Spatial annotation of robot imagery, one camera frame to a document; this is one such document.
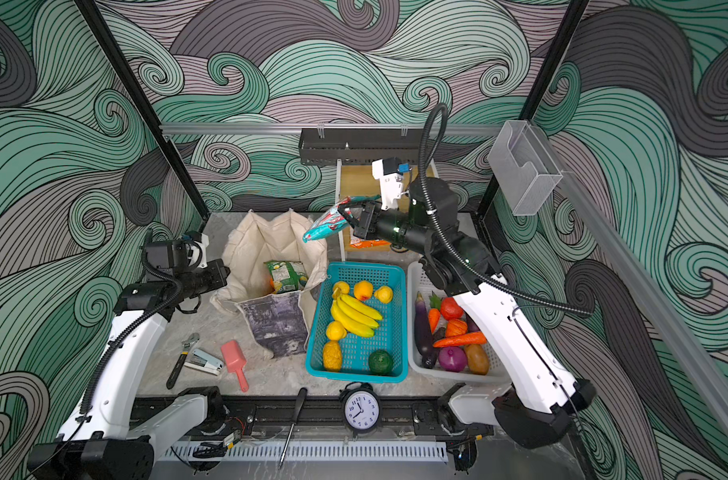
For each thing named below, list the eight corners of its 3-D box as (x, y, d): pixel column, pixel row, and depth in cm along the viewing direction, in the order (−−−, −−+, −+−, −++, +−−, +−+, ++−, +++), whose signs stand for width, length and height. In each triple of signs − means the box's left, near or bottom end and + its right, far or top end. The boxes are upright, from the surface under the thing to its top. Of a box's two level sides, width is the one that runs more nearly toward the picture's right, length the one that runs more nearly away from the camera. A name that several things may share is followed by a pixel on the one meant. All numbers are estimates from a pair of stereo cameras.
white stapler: (188, 366, 84) (184, 363, 82) (198, 351, 87) (194, 347, 84) (218, 376, 82) (214, 373, 80) (227, 359, 85) (223, 356, 83)
